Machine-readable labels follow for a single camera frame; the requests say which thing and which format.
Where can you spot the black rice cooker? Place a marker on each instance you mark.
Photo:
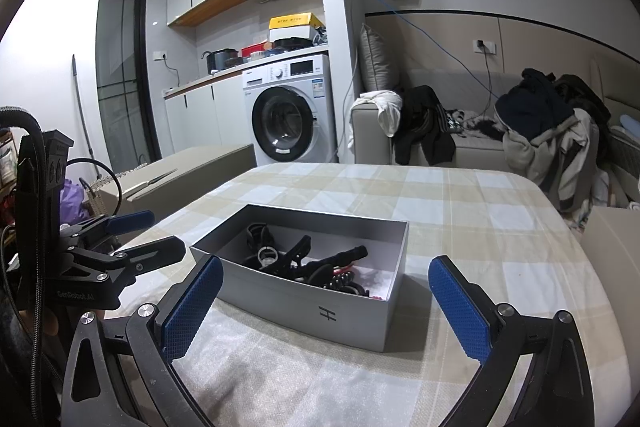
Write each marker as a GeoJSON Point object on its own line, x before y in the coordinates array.
{"type": "Point", "coordinates": [220, 62]}

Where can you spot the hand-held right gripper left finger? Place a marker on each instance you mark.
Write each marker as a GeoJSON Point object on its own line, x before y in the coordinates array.
{"type": "Point", "coordinates": [192, 307]}

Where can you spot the black claw hair clip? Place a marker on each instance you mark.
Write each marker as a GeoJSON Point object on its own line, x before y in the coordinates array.
{"type": "Point", "coordinates": [290, 254]}

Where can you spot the pile of clothes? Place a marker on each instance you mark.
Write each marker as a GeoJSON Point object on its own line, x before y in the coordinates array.
{"type": "Point", "coordinates": [540, 117]}

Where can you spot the grey cardboard box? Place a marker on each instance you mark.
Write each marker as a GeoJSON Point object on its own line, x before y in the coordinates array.
{"type": "Point", "coordinates": [300, 307]}

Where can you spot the red box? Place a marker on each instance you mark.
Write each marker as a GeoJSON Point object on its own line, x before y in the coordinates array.
{"type": "Point", "coordinates": [255, 52]}

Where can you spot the beige sofa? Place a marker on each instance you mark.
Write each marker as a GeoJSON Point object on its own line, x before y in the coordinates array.
{"type": "Point", "coordinates": [475, 152]}

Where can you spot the wall socket with plug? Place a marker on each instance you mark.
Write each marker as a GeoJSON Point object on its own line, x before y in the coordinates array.
{"type": "Point", "coordinates": [484, 46]}

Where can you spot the purple plastic bag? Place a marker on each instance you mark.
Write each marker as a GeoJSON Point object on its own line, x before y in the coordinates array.
{"type": "Point", "coordinates": [72, 202]}

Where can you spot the dark glass door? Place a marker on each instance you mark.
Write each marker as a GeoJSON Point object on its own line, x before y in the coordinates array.
{"type": "Point", "coordinates": [122, 82]}

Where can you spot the black garment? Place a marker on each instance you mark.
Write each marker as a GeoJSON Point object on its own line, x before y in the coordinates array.
{"type": "Point", "coordinates": [425, 127]}

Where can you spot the yellow and white box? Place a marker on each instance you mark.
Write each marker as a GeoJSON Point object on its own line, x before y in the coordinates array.
{"type": "Point", "coordinates": [295, 24]}

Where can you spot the kitchen wall socket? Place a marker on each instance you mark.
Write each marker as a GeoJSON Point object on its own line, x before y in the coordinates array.
{"type": "Point", "coordinates": [160, 55]}

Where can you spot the cluttered storage shelf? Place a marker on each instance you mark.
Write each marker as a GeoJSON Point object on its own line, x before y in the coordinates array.
{"type": "Point", "coordinates": [7, 167]}

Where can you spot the white kitchen counter cabinet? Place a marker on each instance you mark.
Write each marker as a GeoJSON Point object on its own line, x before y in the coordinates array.
{"type": "Point", "coordinates": [200, 122]}

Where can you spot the black hair band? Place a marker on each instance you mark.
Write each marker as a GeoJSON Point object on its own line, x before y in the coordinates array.
{"type": "Point", "coordinates": [257, 234]}

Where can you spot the grey pillow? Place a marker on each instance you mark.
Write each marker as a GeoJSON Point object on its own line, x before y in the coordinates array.
{"type": "Point", "coordinates": [377, 57]}

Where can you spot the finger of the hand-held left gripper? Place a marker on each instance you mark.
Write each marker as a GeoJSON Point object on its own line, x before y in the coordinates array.
{"type": "Point", "coordinates": [155, 252]}
{"type": "Point", "coordinates": [125, 222]}

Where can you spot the pale cardboard box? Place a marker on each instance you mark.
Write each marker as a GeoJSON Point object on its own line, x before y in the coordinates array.
{"type": "Point", "coordinates": [615, 247]}

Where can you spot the white garment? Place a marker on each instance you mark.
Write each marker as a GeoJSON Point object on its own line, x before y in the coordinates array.
{"type": "Point", "coordinates": [387, 112]}

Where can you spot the brown cardboard box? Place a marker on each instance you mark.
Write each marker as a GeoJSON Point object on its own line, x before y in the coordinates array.
{"type": "Point", "coordinates": [190, 177]}

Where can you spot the woven basket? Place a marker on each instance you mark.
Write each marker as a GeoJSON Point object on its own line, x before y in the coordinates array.
{"type": "Point", "coordinates": [97, 199]}

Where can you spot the white washing machine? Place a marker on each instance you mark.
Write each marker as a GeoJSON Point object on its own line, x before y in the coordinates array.
{"type": "Point", "coordinates": [290, 117]}

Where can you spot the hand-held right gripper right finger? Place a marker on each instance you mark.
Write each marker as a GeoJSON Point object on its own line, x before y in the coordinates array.
{"type": "Point", "coordinates": [460, 307]}

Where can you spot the black alligator hair clip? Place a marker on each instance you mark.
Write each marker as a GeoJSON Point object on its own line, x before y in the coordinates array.
{"type": "Point", "coordinates": [340, 256]}

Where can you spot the small red hair accessory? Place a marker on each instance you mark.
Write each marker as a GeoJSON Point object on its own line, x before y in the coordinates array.
{"type": "Point", "coordinates": [377, 295]}

